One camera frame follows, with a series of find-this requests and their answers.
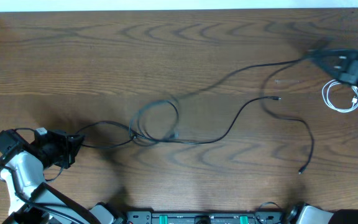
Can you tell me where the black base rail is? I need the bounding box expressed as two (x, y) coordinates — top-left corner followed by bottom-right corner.
(121, 202), (289, 224)

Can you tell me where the white cable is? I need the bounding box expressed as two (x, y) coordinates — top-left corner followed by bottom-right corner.
(321, 79), (358, 113)

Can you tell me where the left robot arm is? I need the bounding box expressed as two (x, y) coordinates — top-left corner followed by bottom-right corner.
(0, 128), (126, 223)

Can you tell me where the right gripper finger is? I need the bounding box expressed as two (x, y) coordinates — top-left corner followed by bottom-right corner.
(305, 49), (358, 59)
(311, 58), (342, 79)

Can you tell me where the clear tape strip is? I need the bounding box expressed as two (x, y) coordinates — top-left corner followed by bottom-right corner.
(275, 79), (300, 85)

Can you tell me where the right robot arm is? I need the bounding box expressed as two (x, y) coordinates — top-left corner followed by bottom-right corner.
(283, 49), (358, 224)

